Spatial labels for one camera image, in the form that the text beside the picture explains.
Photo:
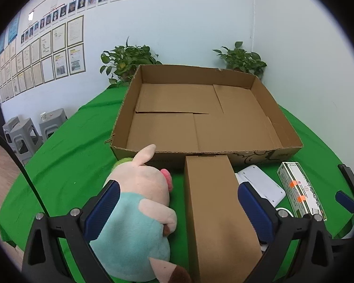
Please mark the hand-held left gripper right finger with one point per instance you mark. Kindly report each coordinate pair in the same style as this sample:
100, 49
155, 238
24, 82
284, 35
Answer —
253, 209

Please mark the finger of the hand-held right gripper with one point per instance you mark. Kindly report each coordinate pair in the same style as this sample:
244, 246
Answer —
345, 200
352, 179

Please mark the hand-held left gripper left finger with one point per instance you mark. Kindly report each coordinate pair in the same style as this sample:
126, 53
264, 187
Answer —
101, 209

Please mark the white plastic case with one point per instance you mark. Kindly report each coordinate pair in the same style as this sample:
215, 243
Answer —
262, 182

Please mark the plush pig toy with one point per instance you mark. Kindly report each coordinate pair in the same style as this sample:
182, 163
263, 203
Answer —
135, 212

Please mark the narrow brown cardboard box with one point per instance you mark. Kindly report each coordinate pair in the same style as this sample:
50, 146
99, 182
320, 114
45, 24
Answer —
218, 212

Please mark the long green white carton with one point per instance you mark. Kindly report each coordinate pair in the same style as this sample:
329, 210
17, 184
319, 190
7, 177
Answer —
301, 188

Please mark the large shallow cardboard box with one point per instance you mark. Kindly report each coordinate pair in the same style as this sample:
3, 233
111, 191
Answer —
194, 109

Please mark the green tablecloth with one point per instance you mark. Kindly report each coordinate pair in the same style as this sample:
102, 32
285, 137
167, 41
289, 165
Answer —
70, 159

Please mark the grey plastic stool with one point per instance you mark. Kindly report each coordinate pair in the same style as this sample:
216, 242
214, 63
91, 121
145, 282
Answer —
54, 121
22, 132
10, 125

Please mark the paper cup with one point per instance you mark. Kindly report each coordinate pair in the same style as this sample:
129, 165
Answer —
43, 117

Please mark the small potted green plant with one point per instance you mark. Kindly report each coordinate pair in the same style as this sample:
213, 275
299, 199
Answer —
242, 60

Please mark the bushy potted green plant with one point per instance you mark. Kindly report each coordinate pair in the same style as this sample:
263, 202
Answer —
126, 62

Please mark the wall of framed certificates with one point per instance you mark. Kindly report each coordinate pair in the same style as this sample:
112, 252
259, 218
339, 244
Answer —
62, 62

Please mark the blue wall poster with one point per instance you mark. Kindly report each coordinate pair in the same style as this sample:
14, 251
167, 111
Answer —
1, 45
14, 29

